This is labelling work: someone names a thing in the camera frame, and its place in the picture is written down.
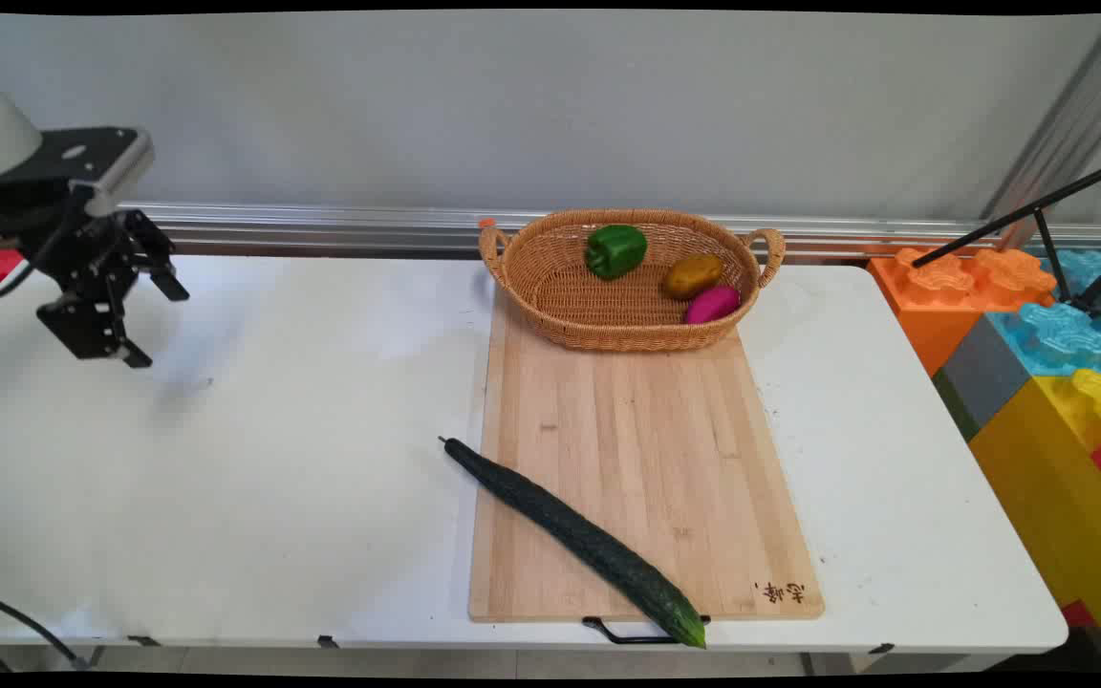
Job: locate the yellow toy brick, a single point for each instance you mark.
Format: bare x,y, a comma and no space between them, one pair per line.
1047,478

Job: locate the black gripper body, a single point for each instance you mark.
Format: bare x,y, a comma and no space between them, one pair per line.
73,244

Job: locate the black tripod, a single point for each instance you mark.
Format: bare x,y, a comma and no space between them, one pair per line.
1019,213

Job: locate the aluminium frame post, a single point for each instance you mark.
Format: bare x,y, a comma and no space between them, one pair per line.
1076,105

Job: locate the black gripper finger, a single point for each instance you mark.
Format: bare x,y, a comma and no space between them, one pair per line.
161,258
92,325

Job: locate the wooden cutting board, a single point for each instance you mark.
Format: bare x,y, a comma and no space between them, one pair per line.
646,449

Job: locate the grey toy brick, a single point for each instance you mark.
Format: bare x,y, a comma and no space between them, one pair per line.
985,377

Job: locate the magenta sweet potato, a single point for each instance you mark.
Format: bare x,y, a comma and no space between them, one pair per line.
711,305

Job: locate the blue toy brick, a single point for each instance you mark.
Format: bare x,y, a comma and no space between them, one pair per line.
1057,334

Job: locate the green bell pepper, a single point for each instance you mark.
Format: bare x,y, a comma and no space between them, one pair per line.
615,250

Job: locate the long dark green cucumber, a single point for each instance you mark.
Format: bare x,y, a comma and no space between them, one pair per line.
579,535

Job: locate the woven wicker basket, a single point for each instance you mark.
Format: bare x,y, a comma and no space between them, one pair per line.
608,311

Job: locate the yellow-brown potato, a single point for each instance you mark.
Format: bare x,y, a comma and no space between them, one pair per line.
692,275

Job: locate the aluminium rail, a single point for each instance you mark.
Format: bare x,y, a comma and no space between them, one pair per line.
321,227

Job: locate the black silver wrist camera box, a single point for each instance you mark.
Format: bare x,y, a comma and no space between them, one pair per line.
97,158

